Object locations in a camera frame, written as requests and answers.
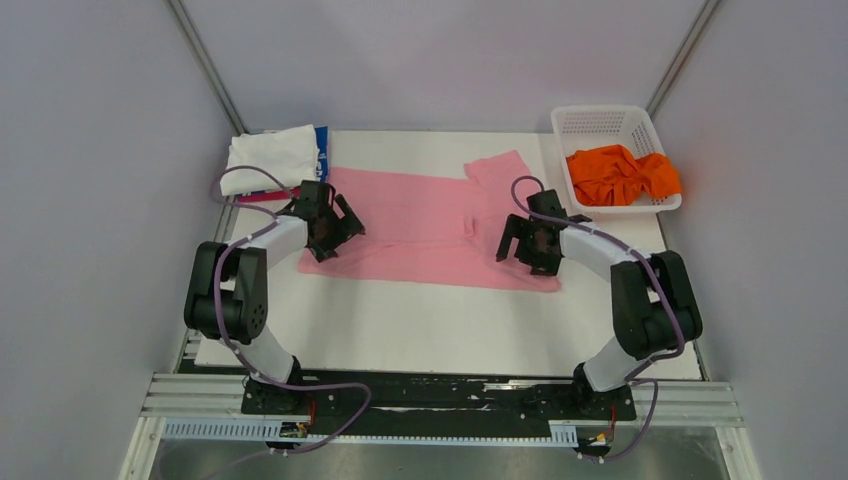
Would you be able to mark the blue folded t-shirt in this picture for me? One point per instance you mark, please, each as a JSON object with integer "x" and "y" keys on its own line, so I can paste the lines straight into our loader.
{"x": 322, "y": 141}

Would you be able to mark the silver aluminium front rail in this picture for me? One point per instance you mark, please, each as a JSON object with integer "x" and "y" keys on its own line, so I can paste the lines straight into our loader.
{"x": 218, "y": 396}

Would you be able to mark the silver aluminium frame post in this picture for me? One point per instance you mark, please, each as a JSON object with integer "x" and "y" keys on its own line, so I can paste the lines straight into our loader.
{"x": 687, "y": 47}
{"x": 191, "y": 35}

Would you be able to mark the silver aluminium frame post left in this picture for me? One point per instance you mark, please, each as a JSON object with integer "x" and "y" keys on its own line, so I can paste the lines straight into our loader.
{"x": 191, "y": 35}

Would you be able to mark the white folded t-shirt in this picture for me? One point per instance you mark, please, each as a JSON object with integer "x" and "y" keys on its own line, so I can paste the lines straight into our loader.
{"x": 290, "y": 156}

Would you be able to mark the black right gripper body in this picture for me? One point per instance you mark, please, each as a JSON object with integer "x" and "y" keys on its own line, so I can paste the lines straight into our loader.
{"x": 529, "y": 244}

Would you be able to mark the white plastic basket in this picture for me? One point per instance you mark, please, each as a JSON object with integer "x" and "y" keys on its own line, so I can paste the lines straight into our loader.
{"x": 585, "y": 127}

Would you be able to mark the silver aluminium frame post right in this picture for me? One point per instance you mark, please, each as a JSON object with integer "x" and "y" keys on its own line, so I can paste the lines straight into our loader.
{"x": 687, "y": 47}

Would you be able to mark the pink t-shirt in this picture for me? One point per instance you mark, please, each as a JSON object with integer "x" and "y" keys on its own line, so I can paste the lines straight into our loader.
{"x": 428, "y": 229}

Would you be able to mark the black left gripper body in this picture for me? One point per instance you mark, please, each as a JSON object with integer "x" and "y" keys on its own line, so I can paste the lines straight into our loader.
{"x": 330, "y": 218}

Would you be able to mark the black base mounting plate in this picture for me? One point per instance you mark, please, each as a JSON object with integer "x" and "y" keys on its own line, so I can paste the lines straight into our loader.
{"x": 386, "y": 404}

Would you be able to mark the orange t-shirt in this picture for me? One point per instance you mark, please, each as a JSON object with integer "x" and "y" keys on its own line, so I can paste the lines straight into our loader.
{"x": 611, "y": 176}

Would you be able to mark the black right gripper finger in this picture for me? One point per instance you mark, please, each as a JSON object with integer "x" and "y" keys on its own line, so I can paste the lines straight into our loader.
{"x": 546, "y": 268}
{"x": 514, "y": 229}

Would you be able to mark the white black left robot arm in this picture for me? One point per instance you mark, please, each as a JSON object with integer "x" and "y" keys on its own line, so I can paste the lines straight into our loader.
{"x": 228, "y": 293}

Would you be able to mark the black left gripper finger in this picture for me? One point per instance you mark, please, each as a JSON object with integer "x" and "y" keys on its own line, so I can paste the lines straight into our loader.
{"x": 348, "y": 224}
{"x": 323, "y": 251}

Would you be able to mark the magenta folded t-shirt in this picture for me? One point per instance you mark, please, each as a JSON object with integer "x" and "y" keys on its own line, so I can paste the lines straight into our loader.
{"x": 267, "y": 196}

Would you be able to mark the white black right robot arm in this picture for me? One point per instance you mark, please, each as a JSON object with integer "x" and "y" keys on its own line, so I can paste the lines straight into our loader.
{"x": 654, "y": 309}

